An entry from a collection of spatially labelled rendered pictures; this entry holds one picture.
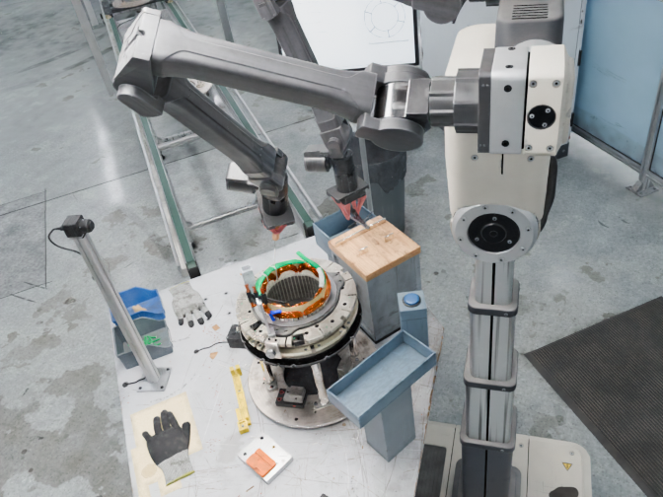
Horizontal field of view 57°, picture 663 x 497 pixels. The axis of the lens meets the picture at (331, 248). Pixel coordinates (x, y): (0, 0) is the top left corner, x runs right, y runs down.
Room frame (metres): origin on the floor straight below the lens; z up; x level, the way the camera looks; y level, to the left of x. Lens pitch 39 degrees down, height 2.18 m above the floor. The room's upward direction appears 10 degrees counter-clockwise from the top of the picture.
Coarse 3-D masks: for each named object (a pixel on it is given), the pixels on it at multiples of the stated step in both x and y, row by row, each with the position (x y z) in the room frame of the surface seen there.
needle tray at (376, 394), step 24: (408, 336) 0.99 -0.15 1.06; (384, 360) 0.96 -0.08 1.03; (408, 360) 0.95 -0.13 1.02; (432, 360) 0.92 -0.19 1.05; (336, 384) 0.89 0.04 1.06; (360, 384) 0.90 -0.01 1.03; (384, 384) 0.89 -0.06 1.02; (408, 384) 0.87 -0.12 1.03; (360, 408) 0.84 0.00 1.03; (384, 408) 0.83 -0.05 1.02; (408, 408) 0.89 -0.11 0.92; (384, 432) 0.84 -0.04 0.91; (408, 432) 0.88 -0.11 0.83; (384, 456) 0.85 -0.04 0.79
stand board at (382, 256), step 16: (368, 224) 1.45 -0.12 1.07; (384, 224) 1.44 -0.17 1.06; (336, 240) 1.41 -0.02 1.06; (352, 240) 1.39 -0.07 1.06; (368, 240) 1.38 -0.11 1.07; (384, 240) 1.37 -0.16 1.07; (400, 240) 1.35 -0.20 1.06; (352, 256) 1.32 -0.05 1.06; (368, 256) 1.30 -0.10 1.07; (384, 256) 1.29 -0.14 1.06; (400, 256) 1.28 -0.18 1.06; (368, 272) 1.24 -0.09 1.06
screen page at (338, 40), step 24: (312, 0) 2.23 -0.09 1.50; (336, 0) 2.21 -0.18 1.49; (360, 0) 2.19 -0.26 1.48; (384, 0) 2.17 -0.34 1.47; (312, 24) 2.22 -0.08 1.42; (336, 24) 2.20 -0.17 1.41; (360, 24) 2.18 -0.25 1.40; (384, 24) 2.16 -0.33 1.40; (408, 24) 2.14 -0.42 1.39; (312, 48) 2.21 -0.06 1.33; (336, 48) 2.19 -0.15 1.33; (360, 48) 2.17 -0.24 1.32; (384, 48) 2.16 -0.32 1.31; (408, 48) 2.13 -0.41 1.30
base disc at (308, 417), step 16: (368, 352) 1.19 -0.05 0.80; (256, 368) 1.21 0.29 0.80; (272, 368) 1.19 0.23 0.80; (256, 384) 1.15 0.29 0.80; (256, 400) 1.09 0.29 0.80; (272, 400) 1.08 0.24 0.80; (272, 416) 1.02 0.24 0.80; (288, 416) 1.01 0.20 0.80; (304, 416) 1.01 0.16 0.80; (320, 416) 1.00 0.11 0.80; (336, 416) 0.99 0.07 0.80
